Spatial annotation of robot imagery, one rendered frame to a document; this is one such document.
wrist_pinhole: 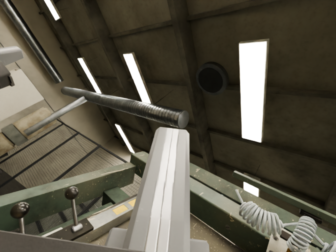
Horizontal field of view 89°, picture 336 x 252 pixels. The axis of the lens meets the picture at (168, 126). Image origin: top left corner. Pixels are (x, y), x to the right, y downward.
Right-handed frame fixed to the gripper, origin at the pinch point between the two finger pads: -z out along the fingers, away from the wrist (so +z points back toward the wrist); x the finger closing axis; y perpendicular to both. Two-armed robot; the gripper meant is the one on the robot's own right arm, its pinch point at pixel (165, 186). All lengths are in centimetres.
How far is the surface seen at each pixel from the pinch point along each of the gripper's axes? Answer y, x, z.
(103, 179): 65, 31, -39
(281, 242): 54, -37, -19
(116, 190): 73, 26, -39
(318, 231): 86, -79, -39
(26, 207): 37, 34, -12
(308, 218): 40, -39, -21
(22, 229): 41, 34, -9
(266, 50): 42, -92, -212
